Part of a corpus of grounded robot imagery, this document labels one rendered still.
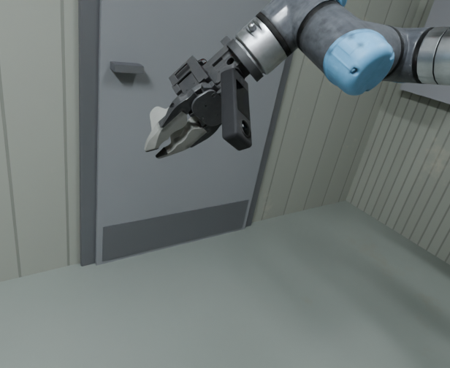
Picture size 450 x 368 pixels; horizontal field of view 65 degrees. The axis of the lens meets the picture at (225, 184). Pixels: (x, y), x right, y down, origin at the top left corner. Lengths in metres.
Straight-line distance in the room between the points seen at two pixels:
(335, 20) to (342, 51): 0.04
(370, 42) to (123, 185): 1.50
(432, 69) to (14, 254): 1.79
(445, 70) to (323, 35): 0.16
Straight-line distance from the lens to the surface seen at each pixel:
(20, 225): 1.86
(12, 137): 1.66
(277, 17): 0.54
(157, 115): 0.58
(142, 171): 1.82
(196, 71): 0.56
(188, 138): 0.58
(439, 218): 2.95
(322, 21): 0.51
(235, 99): 0.51
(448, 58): 0.55
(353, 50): 0.47
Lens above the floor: 1.33
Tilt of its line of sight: 26 degrees down
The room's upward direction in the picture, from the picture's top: 11 degrees clockwise
